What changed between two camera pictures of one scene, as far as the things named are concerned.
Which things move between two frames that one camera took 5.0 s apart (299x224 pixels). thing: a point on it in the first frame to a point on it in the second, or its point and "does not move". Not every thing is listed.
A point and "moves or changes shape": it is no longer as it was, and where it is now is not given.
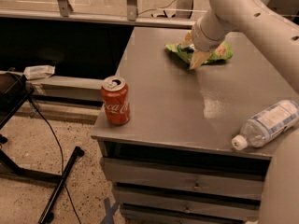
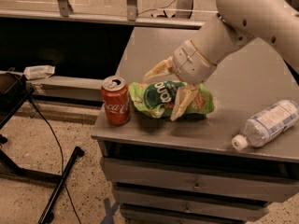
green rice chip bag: [184, 53] moves or changes shape
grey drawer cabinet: [174, 161] does not move
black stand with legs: [15, 91] does not move
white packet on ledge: [38, 72] does not move
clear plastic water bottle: [259, 130] does not move
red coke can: [116, 98] does not move
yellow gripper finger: [198, 58] to [185, 96]
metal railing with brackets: [131, 17] does not move
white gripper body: [199, 39] to [192, 62]
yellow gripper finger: [187, 41] to [163, 68]
